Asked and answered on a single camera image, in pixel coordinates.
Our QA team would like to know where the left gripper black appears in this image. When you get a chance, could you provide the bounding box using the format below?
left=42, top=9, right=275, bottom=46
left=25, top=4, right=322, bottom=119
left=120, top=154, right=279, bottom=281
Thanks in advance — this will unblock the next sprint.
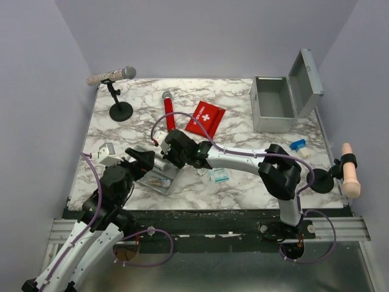
left=106, top=148, right=155, bottom=206

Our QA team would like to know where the gauze bandage roll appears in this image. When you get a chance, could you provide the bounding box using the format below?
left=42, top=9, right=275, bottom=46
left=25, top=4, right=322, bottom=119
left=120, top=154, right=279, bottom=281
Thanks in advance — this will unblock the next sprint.
left=154, top=158, right=170, bottom=172

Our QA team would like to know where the cotton swabs bag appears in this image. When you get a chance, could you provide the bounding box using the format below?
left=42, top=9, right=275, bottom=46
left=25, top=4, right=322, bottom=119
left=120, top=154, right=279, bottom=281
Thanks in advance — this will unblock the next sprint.
left=148, top=176, right=171, bottom=188

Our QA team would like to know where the grey plastic divided tray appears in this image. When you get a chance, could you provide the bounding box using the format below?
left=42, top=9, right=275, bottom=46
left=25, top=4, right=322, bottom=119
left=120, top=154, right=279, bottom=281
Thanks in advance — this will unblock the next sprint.
left=137, top=153, right=180, bottom=195

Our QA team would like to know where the red first aid pouch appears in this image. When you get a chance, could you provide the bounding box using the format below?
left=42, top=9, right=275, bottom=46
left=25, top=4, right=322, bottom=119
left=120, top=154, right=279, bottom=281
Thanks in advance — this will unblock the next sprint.
left=185, top=101, right=225, bottom=138

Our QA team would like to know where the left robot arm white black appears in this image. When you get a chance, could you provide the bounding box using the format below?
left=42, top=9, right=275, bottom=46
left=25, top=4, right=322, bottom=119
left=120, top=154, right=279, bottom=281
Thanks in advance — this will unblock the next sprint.
left=21, top=148, right=155, bottom=291

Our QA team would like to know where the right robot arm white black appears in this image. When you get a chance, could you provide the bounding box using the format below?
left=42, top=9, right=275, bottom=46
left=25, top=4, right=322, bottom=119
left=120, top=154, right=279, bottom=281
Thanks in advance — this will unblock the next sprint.
left=153, top=130, right=303, bottom=238

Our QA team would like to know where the grey metal medicine case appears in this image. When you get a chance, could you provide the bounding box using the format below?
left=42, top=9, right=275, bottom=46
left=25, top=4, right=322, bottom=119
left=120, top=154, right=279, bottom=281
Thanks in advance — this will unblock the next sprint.
left=250, top=49, right=324, bottom=133

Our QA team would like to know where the small sachet packet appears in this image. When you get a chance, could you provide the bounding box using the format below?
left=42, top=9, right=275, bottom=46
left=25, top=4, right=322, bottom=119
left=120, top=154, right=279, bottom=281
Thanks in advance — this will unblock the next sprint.
left=196, top=169, right=207, bottom=176

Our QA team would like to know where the teal white wipe packet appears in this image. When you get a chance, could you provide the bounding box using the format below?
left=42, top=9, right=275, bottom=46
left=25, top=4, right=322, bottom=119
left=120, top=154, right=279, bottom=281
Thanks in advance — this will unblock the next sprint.
left=208, top=168, right=229, bottom=183

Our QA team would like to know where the black microphone stand left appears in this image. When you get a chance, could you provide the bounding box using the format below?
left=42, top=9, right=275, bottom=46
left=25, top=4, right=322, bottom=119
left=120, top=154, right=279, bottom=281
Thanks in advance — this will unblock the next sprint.
left=101, top=78, right=133, bottom=122

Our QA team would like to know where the red glitter microphone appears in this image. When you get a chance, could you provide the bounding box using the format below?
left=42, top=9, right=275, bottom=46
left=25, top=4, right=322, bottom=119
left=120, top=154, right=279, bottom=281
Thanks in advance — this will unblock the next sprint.
left=162, top=91, right=176, bottom=131

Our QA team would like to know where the silver glitter microphone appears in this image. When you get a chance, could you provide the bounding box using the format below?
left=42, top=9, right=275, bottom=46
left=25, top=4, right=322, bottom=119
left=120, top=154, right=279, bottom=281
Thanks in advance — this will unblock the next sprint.
left=86, top=66, right=137, bottom=86

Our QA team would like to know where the blue white small box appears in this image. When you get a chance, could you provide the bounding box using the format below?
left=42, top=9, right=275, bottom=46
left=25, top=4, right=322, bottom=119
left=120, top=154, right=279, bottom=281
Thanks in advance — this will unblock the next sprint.
left=289, top=139, right=311, bottom=159

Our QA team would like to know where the beige microphone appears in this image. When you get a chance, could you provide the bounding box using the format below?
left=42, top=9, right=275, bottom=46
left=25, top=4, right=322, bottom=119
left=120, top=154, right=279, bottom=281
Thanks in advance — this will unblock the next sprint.
left=340, top=143, right=361, bottom=199

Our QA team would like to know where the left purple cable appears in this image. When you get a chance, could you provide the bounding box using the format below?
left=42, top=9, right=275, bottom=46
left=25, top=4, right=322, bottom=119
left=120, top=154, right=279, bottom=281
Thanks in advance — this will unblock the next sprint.
left=30, top=151, right=174, bottom=292

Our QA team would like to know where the purple cable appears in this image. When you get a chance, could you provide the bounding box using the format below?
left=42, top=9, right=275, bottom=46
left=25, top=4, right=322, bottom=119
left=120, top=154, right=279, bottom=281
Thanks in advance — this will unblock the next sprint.
left=150, top=111, right=337, bottom=265
left=30, top=151, right=174, bottom=292

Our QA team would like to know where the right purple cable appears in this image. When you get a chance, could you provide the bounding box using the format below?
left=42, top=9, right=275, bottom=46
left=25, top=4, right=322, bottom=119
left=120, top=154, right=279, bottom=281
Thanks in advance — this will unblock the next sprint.
left=150, top=111, right=337, bottom=265

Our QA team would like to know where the black mounting rail base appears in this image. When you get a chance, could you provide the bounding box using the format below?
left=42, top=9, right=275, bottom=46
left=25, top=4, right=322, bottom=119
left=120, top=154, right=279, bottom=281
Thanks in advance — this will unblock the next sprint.
left=62, top=206, right=317, bottom=255

